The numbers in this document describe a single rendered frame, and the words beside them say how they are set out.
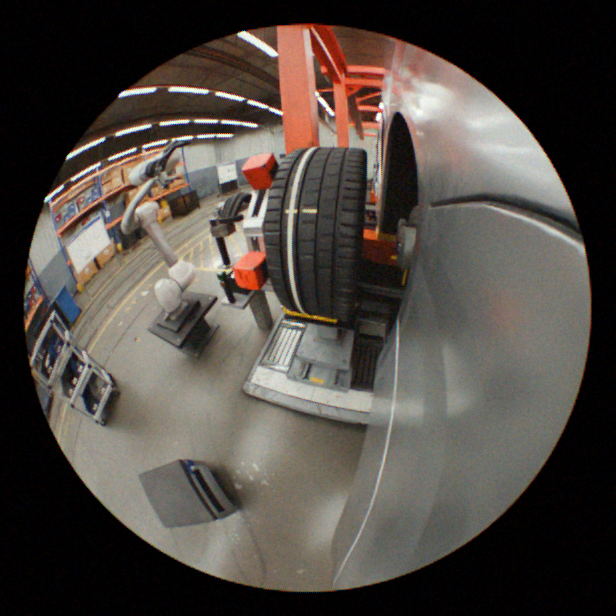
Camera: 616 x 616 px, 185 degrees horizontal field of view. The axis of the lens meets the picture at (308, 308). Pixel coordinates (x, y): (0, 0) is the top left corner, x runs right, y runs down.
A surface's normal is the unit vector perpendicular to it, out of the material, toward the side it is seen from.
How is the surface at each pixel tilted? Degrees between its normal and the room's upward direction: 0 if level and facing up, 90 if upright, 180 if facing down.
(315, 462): 0
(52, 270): 90
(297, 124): 90
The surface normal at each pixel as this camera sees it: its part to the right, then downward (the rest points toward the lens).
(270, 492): -0.05, -0.71
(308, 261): -0.29, 0.57
